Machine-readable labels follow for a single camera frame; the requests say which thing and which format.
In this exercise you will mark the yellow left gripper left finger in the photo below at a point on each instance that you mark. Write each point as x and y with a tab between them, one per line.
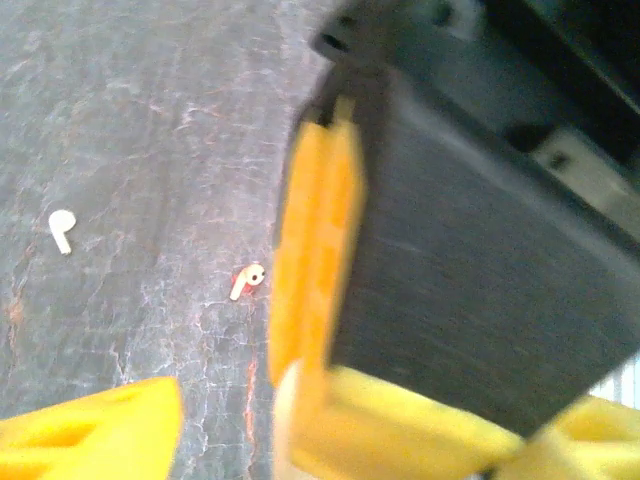
90	435

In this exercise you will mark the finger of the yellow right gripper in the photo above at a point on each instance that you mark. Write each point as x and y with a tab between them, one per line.
450	275
297	250

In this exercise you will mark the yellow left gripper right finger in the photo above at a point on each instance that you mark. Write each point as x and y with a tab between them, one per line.
400	440

